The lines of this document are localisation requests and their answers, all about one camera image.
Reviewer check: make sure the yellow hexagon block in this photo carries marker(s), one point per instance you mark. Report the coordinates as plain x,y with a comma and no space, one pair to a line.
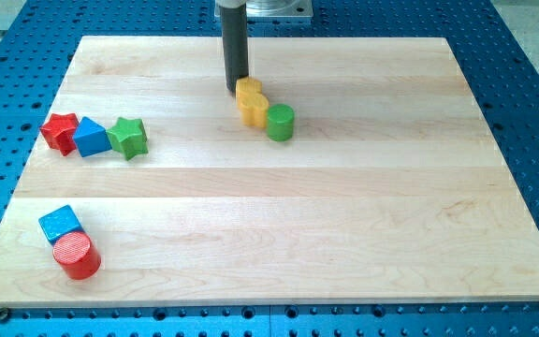
246,86

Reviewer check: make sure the green star block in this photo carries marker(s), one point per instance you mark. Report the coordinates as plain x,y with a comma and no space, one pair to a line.
128,137

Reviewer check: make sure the red star block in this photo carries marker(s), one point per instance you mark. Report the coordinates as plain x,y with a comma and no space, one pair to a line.
59,131

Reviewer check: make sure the green cylinder block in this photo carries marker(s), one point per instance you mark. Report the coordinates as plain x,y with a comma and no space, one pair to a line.
280,122

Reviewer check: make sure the yellow heart block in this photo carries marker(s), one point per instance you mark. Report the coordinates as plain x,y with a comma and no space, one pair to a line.
253,110

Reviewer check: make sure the light wooden board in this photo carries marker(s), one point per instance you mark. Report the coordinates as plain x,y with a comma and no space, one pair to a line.
392,188

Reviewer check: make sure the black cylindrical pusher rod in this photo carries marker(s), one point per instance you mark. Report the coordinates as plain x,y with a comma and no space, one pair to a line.
235,44

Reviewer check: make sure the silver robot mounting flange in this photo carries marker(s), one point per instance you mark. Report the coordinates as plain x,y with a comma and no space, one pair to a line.
298,10

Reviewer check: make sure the blue triangle block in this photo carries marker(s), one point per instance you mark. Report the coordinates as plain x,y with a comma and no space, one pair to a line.
91,138

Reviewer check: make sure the red cylinder block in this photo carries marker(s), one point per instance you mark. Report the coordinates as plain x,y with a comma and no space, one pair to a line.
76,254

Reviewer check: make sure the blue cube block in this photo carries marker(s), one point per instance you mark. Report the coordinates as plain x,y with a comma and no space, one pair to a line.
58,223

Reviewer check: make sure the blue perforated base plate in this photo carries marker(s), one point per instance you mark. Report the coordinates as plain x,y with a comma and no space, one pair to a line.
37,48

